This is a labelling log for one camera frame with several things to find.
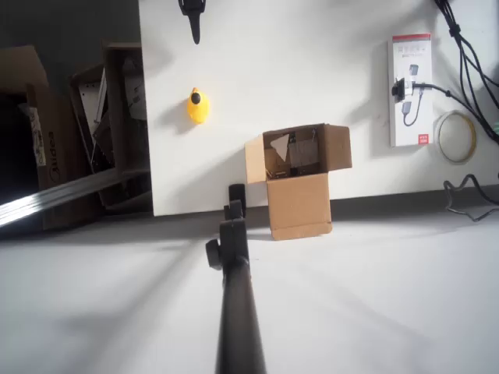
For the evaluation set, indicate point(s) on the black camera stand pole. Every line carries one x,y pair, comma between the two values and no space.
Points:
236,296

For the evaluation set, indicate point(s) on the small black white camera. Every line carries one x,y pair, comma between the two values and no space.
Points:
400,90

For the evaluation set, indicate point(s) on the white perforated metal bracket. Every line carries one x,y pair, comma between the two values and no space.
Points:
90,102

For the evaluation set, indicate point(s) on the white red product box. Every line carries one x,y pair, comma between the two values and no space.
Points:
415,124

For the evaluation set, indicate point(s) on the clear tape roll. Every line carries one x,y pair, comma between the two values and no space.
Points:
439,128

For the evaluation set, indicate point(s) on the small open cardboard box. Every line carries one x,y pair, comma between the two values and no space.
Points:
298,206

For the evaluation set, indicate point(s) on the yellow rubber duck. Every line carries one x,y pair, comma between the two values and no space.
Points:
199,112

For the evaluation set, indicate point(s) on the green connector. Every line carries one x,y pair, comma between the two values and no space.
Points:
496,129

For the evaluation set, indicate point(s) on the cardboard box with metal parts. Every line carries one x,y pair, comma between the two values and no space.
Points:
117,117

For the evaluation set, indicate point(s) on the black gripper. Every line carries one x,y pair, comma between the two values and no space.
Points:
193,23

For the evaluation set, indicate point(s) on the brown Midea cardboard box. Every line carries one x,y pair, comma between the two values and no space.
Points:
58,156

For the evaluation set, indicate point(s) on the aluminium profile rails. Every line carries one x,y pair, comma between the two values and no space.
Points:
58,192

